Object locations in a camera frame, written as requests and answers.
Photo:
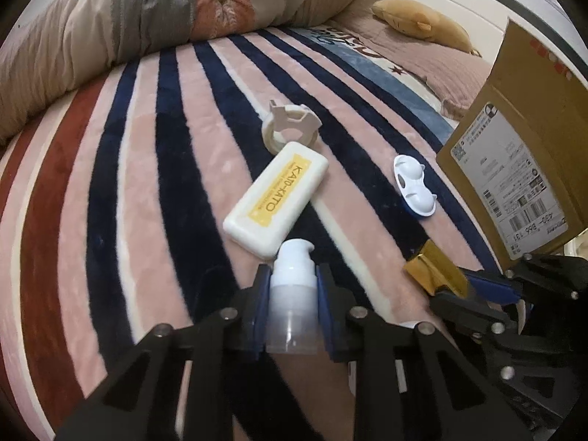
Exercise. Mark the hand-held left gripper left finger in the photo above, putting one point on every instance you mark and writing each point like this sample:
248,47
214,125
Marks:
262,314

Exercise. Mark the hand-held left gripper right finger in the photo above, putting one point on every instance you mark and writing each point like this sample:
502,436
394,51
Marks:
325,313

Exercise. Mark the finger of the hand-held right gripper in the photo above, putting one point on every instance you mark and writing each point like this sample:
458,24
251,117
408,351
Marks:
473,314
494,285

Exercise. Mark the white pump bottle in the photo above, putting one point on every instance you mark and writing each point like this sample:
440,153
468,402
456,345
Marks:
293,304

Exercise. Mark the gold foil packet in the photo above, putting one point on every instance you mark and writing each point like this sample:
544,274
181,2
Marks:
436,270

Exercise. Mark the white case with yellow label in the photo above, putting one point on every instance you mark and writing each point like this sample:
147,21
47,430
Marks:
277,198

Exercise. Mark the brown cardboard box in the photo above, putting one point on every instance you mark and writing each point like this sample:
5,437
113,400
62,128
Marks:
523,165

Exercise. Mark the white and blue plastic clip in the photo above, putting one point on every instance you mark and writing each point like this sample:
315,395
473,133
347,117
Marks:
414,184

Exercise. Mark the striped plush blanket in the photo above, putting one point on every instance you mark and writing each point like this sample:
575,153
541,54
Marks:
161,183

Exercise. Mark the pink pillow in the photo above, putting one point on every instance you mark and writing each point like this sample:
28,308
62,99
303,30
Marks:
413,62

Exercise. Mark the yellow plush toy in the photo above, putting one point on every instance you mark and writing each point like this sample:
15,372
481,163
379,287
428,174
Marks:
425,20

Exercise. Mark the patchwork quilt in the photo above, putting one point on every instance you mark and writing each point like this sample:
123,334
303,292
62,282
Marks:
138,14

